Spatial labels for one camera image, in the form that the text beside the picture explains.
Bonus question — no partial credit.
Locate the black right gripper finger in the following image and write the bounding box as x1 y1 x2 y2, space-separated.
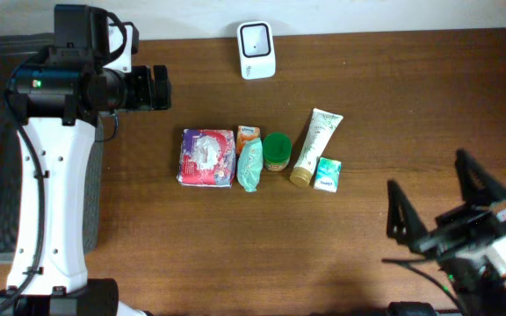
387 180 428 253
455 148 506 206

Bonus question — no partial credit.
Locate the red purple tissue pack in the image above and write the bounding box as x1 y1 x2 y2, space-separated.
177 129 236 188

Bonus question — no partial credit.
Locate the teal white tissue pack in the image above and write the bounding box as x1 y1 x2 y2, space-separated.
314 157 342 193

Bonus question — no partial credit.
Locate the orange tissue pack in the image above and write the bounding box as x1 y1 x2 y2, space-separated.
236 126 261 154

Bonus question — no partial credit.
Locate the mint green wipes pack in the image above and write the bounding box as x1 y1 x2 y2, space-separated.
237 138 264 192

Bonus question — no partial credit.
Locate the white lotion tube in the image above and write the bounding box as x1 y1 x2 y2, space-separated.
290 108 343 187

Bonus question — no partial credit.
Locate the green lid jar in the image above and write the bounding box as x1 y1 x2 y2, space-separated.
263 133 292 172

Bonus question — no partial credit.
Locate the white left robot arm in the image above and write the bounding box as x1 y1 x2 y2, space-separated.
0 58 170 315

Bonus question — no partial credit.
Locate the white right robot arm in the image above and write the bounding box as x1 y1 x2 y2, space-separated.
387 149 506 315

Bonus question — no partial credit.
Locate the white barcode scanner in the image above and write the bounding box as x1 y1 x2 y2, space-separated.
236 21 276 80

